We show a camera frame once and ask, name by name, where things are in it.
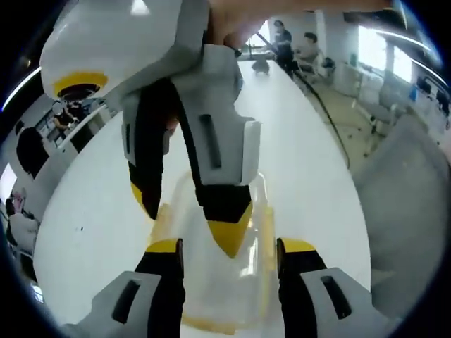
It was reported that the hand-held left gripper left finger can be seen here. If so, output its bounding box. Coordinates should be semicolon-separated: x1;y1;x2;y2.
75;237;187;338

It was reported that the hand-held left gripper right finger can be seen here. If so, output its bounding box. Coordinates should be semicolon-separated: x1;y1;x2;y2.
276;237;393;338

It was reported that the clear plastic container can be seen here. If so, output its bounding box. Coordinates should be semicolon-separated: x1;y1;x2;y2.
150;168;283;336

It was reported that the person's right hand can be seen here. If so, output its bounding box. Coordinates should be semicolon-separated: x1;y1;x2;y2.
206;0;394;47

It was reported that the black floor cable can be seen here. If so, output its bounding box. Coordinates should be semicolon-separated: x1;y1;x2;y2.
256;31;352;172

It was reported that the white wall screen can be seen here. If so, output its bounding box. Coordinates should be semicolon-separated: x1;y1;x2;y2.
0;163;18;194

